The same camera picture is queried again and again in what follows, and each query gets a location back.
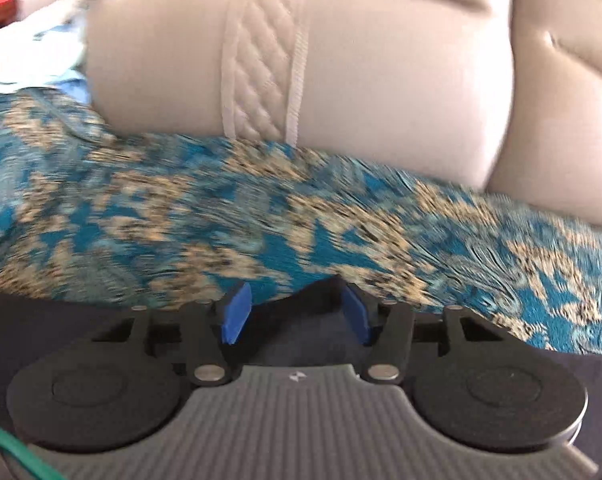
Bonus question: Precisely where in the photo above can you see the black pants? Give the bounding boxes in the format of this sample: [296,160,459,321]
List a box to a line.
[0,278,602,463]

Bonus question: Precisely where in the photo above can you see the teal paisley sofa cover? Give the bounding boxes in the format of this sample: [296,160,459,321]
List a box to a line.
[0,88,602,354]

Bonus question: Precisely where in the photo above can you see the beige leather sofa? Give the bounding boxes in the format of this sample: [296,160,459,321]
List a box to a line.
[0,0,602,233]

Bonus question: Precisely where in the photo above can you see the light blue white cloth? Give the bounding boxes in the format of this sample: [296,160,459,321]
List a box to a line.
[0,0,91,104]

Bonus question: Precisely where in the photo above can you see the green cable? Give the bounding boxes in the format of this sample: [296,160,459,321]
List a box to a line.
[0,424,68,480]

